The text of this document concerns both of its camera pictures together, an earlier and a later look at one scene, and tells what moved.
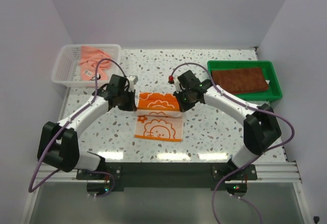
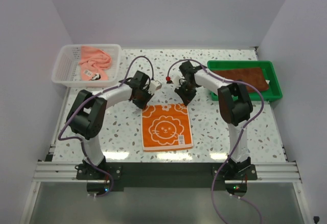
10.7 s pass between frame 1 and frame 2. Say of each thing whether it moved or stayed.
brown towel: stayed
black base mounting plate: stayed
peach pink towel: stayed
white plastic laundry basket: stayed
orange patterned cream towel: moved
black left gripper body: moved
